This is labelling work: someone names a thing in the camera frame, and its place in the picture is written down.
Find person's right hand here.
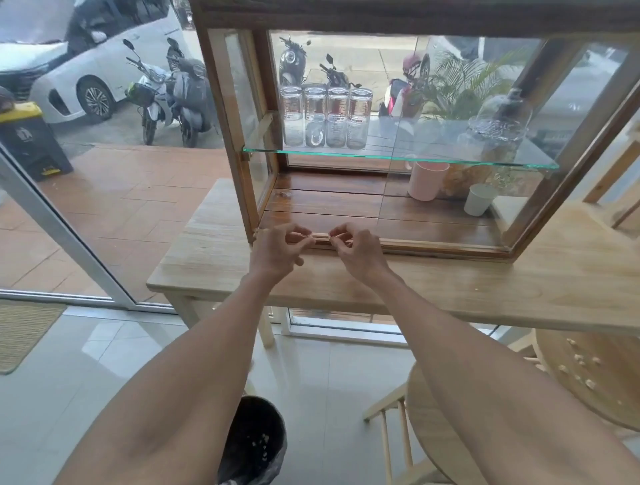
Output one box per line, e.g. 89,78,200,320
327,222,393,286

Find person's left hand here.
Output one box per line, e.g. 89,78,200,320
248,223,318,287

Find person's right forearm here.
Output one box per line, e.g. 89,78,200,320
350,269,640,485

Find person's left forearm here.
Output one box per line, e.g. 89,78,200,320
52,270,301,485

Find wooden glass display cabinet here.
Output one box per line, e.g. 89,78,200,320
190,0,640,264

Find glass cabinet shelf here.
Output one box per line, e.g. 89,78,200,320
242,144,560,171

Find pink cup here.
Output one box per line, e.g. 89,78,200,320
407,160,451,202

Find clear glass jar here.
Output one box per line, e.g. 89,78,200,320
326,86,351,149
279,85,305,147
303,86,328,148
348,87,374,150

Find white cup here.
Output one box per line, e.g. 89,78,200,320
463,183,500,218

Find red scooter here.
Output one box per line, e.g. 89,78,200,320
378,52,431,119

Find black scooter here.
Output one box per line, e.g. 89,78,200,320
278,35,312,87
319,53,362,90

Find light wooden table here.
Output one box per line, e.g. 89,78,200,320
146,177,640,349

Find grey scooter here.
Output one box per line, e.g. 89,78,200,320
165,37,221,149

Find green palm plant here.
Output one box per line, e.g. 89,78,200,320
415,49,532,122

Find glass dome cover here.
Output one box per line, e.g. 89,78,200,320
465,94,534,166

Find white and black motorcycle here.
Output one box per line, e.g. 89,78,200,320
122,38,176,146

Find black trash bin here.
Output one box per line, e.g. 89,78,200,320
217,395,289,485

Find scattered pale crumbs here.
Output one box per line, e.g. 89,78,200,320
557,337,601,391

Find light wooden chair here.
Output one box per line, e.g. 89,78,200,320
582,139,640,231

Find black bin with yellow lid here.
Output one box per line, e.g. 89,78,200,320
0,87,75,182

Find white car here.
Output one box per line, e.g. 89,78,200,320
0,0,194,125

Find woven door mat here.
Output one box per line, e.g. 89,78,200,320
0,299,69,376

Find round wooden stool with crumbs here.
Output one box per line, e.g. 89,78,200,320
531,327,640,433

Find white sliding door frame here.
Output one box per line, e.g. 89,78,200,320
0,142,177,314

